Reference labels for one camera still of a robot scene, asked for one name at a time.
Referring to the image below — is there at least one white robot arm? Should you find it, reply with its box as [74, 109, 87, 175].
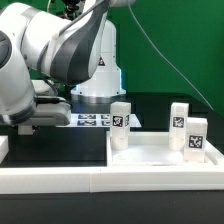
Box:
[0, 0, 136, 126]

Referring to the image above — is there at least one apriltag base marker sheet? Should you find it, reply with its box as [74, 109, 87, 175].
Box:
[56, 113, 143, 128]

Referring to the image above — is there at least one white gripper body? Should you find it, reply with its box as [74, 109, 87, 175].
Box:
[20, 96, 72, 126]

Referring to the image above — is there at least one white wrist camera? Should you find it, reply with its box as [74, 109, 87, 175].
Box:
[32, 80, 54, 96]

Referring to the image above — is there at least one white square table top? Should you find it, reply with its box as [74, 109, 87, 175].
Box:
[106, 132, 224, 166]

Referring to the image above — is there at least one white front fence bar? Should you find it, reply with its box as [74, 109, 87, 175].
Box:
[0, 166, 224, 194]

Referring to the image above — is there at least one white left fence piece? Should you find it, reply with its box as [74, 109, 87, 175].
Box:
[0, 136, 9, 164]

